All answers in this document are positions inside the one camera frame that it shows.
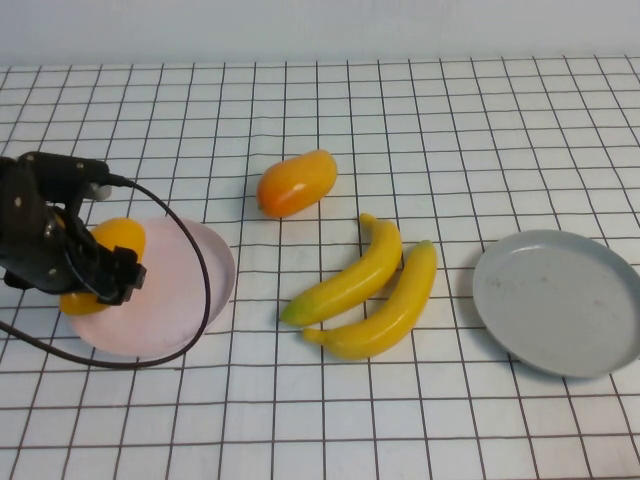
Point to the grey round plate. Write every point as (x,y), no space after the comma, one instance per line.
(550,305)

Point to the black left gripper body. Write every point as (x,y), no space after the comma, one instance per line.
(45,265)

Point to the white grid tablecloth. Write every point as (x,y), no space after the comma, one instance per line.
(320,425)

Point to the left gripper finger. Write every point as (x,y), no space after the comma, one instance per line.
(130,282)
(125,257)

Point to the yellow banana green tip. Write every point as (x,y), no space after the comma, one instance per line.
(360,280)

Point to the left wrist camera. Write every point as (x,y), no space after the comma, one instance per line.
(65,167)

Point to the orange yellow mango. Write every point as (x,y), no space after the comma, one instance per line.
(120,235)
(295,182)

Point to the yellow banana with stem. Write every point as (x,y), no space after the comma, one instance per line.
(395,320)

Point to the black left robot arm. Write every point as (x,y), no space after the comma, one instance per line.
(20,200)

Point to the pink round plate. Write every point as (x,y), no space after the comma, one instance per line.
(165,310)

